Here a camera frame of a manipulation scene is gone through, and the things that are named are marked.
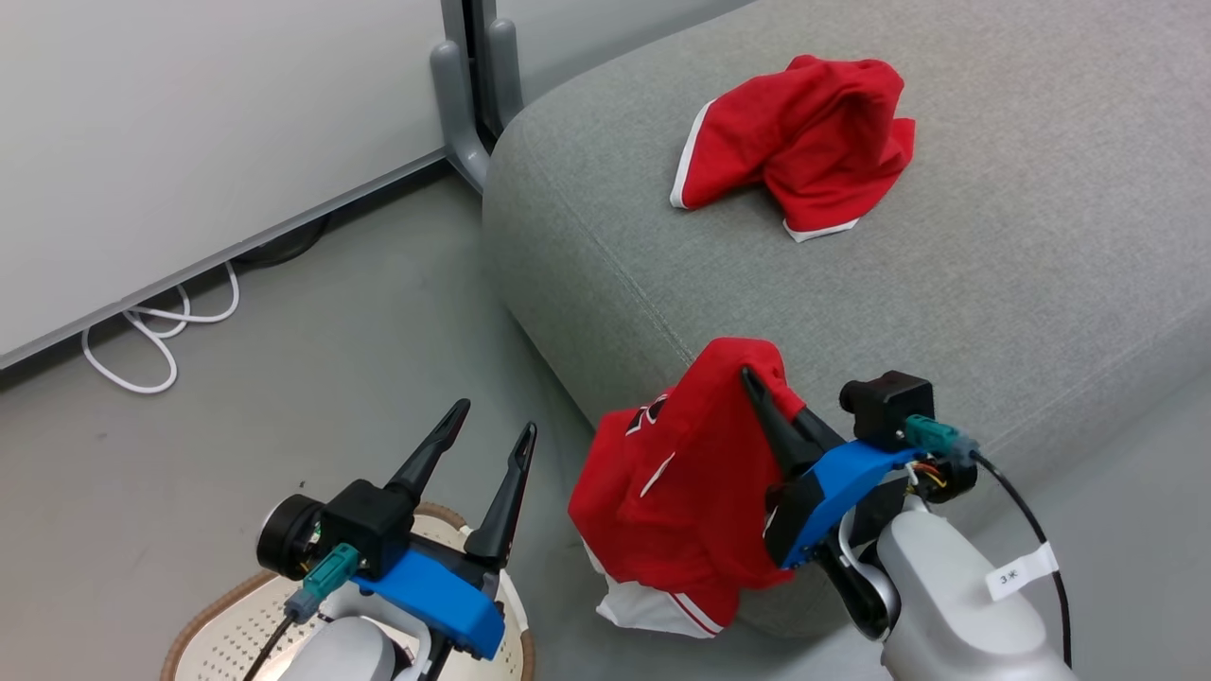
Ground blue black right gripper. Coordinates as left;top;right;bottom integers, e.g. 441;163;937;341
740;366;981;571

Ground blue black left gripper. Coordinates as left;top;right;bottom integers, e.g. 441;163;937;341
255;398;538;661

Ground red jersey with white stripes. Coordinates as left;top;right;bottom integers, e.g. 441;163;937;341
568;337;807;640

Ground red shorts with white trim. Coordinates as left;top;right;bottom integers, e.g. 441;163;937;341
669;54;918;245

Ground white perforated laundry basket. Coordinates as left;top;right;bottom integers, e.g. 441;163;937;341
161;501;536;681

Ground grey fabric sofa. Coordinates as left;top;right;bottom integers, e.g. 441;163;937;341
481;0;1211;640

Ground grey partition foot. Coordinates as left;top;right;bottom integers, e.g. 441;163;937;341
430;40;495;194
486;17;525;130

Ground wide white partition panel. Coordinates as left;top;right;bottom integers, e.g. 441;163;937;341
0;0;451;372

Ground narrow white partition panel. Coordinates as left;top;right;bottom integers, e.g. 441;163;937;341
495;0;758;107

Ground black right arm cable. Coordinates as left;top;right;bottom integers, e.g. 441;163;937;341
902;414;1074;670

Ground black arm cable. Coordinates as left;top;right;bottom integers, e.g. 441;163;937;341
244;542;366;681
902;414;1074;670

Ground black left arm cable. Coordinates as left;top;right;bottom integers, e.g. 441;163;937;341
244;542;366;681

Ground white paper cable label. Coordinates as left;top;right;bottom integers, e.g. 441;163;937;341
984;542;1062;603

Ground black floor cable under partition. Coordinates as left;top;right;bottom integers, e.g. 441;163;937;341
232;216;331;269

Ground white looped floor cable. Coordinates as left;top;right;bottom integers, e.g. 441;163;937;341
81;262;242;396

